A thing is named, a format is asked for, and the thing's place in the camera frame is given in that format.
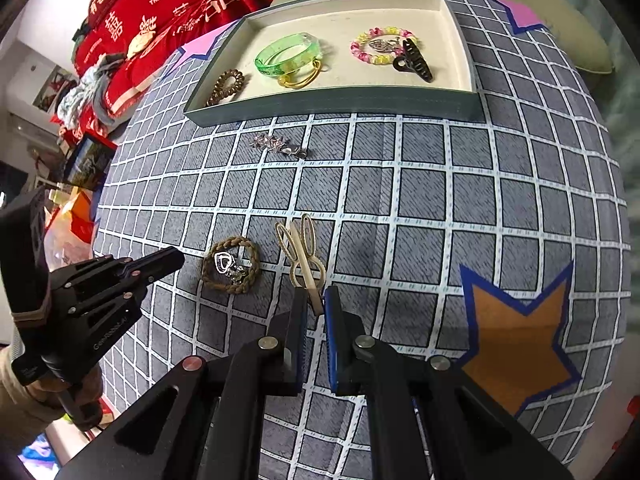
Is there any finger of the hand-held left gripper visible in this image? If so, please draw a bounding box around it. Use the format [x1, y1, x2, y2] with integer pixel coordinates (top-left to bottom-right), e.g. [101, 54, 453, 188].
[50, 247, 186, 291]
[65, 277, 151, 323]

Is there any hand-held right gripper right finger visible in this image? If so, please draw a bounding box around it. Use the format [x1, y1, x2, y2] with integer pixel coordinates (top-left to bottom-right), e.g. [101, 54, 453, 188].
[322, 285, 576, 480]

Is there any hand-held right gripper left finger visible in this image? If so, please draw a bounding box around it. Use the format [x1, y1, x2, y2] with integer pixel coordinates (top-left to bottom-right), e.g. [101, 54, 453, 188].
[57, 286, 311, 480]

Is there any beige bow hair clip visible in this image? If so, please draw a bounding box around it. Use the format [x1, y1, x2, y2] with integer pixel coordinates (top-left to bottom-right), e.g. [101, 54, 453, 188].
[274, 213, 328, 317]

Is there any brown braided hair tie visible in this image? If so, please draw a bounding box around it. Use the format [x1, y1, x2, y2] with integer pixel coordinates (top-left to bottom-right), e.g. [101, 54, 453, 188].
[201, 236, 262, 295]

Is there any brown spiral hair tie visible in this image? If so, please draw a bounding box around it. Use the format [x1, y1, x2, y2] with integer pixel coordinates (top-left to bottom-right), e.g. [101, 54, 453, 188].
[205, 69, 247, 108]

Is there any green translucent bangle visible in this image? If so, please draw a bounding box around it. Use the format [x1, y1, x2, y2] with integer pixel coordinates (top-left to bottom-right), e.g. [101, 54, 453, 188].
[254, 32, 323, 80]

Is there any yellow hair tie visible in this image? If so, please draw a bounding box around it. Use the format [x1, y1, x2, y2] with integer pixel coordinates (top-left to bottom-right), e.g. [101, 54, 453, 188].
[276, 57, 331, 92]

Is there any grey shallow tray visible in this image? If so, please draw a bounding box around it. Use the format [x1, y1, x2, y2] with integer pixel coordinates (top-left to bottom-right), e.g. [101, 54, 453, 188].
[184, 0, 486, 128]

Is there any black claw hair clip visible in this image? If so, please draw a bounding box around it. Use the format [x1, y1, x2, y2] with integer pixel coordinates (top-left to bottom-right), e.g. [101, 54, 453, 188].
[392, 37, 435, 83]

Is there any pink yellow bead bracelet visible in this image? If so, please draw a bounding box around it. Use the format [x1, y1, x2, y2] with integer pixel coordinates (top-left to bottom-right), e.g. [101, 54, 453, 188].
[349, 27, 420, 68]

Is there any silver heart pendant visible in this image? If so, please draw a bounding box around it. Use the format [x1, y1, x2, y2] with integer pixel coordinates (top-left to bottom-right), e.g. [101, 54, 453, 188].
[367, 35, 401, 55]

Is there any person's left hand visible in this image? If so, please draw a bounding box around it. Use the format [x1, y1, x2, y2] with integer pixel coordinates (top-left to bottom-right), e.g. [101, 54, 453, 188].
[22, 367, 103, 428]

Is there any orange bag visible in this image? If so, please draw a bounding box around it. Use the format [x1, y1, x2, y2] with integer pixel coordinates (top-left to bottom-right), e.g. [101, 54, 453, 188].
[47, 192, 96, 246]

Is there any silver heart brooch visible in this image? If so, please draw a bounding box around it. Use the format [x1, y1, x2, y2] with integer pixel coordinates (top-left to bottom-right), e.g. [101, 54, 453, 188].
[212, 251, 248, 283]

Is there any box with photo print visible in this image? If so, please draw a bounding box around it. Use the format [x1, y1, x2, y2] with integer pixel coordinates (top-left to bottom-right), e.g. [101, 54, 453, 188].
[64, 132, 118, 191]

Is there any grey checkered tablecloth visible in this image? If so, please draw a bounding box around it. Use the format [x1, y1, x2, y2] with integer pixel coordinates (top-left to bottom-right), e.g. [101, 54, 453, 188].
[65, 0, 632, 480]

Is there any silver flower hair clip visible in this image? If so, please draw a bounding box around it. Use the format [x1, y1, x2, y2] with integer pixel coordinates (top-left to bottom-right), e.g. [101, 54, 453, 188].
[248, 132, 308, 158]

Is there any grey clothes pile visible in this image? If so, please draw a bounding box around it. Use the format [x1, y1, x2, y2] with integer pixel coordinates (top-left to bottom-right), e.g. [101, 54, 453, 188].
[57, 55, 126, 126]

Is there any round beige plush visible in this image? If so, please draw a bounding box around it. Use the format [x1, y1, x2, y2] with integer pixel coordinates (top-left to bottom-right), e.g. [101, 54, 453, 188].
[127, 30, 157, 60]

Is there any red printed blanket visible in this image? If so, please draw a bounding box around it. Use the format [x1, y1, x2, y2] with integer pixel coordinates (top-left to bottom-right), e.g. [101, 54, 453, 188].
[72, 0, 301, 116]

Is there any green armchair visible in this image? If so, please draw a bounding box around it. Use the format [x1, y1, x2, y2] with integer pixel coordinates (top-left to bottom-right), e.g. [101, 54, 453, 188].
[270, 0, 613, 73]

